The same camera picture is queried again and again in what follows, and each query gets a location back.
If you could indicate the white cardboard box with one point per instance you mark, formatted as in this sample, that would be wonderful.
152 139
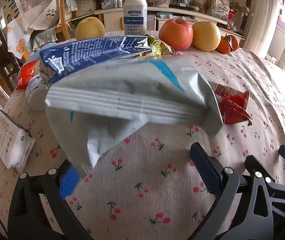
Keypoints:
86 3

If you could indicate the white grey snack bag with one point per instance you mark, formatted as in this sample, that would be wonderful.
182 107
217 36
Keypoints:
132 87

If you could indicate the cream television cabinet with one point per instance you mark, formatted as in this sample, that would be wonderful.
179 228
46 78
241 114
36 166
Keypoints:
112 20

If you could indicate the white and blue milk carton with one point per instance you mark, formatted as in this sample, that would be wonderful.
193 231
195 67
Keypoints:
87 52

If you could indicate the wrapped small glass bottles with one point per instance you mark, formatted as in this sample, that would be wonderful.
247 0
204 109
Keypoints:
111 3

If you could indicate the cherry print tablecloth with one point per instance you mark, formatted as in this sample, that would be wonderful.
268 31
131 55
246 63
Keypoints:
145 180

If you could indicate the white tissue pack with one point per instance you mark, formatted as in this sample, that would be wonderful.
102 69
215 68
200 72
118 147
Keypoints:
10 140

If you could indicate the metal tin box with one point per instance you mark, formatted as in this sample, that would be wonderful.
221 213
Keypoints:
151 22

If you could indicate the dark wooden chair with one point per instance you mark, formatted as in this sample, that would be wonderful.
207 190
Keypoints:
2 65

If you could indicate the dining table with printed cloth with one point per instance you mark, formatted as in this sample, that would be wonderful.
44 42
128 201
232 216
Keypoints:
20 35

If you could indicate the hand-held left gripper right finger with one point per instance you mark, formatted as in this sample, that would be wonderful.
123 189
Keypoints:
205 170

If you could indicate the yellow green snack wrapper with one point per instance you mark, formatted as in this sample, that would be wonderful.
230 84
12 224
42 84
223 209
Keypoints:
157 46

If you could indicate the small white yogurt bottle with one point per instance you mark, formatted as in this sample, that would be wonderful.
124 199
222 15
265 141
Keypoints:
36 97

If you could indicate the red apple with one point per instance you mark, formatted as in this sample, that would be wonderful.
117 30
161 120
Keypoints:
176 33

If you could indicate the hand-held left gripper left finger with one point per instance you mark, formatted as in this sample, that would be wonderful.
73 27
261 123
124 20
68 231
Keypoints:
68 182

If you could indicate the standing air conditioner lace cover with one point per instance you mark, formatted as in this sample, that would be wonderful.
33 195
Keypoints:
262 17

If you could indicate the white milk bottle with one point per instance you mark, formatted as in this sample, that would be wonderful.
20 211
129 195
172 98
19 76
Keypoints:
135 12

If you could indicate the yellow pear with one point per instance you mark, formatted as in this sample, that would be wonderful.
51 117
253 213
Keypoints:
206 36
90 28

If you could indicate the red snack wrapper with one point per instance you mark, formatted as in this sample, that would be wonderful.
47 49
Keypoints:
232 102
26 77

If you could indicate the clear gift bag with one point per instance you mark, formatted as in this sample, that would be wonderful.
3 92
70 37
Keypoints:
220 7

